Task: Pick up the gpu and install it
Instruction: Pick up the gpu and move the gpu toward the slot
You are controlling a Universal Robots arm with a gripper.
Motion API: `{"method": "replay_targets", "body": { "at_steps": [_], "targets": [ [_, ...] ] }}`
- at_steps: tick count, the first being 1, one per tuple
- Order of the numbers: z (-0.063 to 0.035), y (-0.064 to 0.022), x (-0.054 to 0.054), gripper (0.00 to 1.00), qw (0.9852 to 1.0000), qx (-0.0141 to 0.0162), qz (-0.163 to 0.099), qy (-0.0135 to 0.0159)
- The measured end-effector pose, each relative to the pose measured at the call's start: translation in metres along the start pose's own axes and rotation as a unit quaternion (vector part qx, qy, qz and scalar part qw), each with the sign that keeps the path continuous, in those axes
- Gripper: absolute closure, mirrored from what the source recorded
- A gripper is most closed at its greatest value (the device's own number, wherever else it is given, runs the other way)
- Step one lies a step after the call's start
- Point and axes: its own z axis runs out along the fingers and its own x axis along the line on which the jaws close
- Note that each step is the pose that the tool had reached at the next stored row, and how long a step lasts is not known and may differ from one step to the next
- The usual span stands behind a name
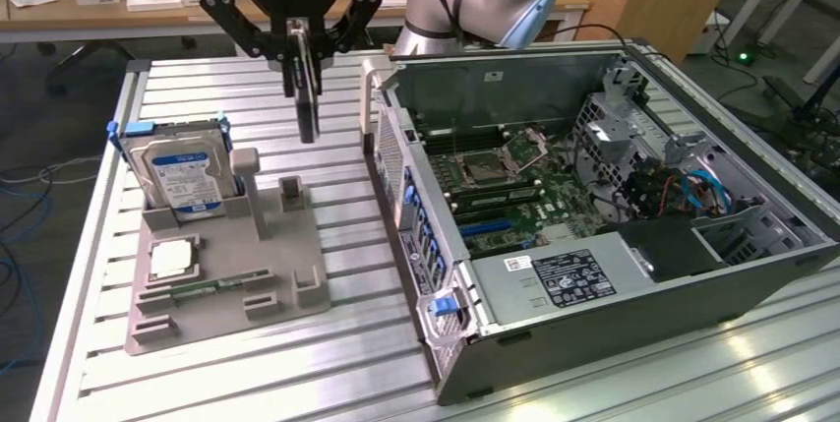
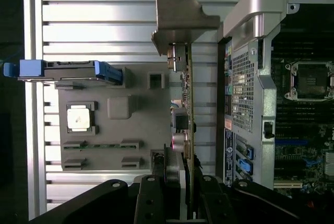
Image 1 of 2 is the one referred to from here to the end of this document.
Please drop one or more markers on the graphics card with metal bracket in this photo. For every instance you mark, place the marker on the graphics card with metal bracket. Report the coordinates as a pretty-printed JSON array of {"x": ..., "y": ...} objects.
[{"x": 307, "y": 107}]

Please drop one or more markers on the long wooden desk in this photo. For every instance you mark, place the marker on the long wooden desk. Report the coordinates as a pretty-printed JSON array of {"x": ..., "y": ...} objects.
[{"x": 99, "y": 18}]

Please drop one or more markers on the white paper card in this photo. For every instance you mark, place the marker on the white paper card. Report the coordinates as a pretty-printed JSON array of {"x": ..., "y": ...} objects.
[{"x": 32, "y": 0}]

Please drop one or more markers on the hard disk in blue caddy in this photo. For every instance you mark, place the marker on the hard disk in blue caddy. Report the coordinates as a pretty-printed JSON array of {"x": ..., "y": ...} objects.
[{"x": 184, "y": 181}]

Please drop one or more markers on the CPU socket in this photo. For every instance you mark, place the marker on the CPU socket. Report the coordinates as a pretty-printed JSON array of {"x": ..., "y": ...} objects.
[{"x": 484, "y": 168}]

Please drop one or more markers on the open metal socket cover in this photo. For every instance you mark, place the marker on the open metal socket cover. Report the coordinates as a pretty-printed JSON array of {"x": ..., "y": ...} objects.
[{"x": 528, "y": 146}]

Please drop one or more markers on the installed black RAM stick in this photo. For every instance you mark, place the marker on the installed black RAM stick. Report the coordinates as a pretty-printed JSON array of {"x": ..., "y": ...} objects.
[
  {"x": 501, "y": 200},
  {"x": 492, "y": 192}
]

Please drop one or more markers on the grey metal disk bay cage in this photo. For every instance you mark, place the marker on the grey metal disk bay cage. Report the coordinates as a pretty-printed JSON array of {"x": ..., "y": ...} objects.
[{"x": 611, "y": 141}]

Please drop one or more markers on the blue expansion slot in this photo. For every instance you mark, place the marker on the blue expansion slot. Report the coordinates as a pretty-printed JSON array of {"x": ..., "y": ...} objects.
[{"x": 485, "y": 229}]

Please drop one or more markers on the silver CPU chip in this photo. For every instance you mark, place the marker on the silver CPU chip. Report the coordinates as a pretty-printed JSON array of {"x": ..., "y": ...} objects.
[{"x": 172, "y": 259}]

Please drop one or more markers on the green motherboard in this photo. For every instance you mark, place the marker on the green motherboard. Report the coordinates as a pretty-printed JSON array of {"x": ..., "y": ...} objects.
[{"x": 557, "y": 215}]

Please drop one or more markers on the green RAM stick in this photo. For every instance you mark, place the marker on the green RAM stick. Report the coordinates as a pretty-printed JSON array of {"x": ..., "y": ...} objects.
[{"x": 207, "y": 289}]

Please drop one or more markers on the device with green light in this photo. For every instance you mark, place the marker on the device with green light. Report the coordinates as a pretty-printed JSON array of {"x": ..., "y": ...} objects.
[{"x": 743, "y": 56}]

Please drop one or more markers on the blue case latch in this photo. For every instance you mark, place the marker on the blue case latch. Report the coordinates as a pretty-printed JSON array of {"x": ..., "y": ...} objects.
[{"x": 441, "y": 306}]

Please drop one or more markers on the grey plastic parts rack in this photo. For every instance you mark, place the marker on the grey plastic parts rack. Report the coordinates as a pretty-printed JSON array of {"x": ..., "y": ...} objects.
[{"x": 216, "y": 316}]

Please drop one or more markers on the grey power supply with label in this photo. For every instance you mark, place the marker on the grey power supply with label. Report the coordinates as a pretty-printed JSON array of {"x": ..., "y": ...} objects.
[{"x": 505, "y": 294}]

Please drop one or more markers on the open dark grey PC case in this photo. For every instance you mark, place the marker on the open dark grey PC case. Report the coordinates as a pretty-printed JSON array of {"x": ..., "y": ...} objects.
[{"x": 591, "y": 343}]

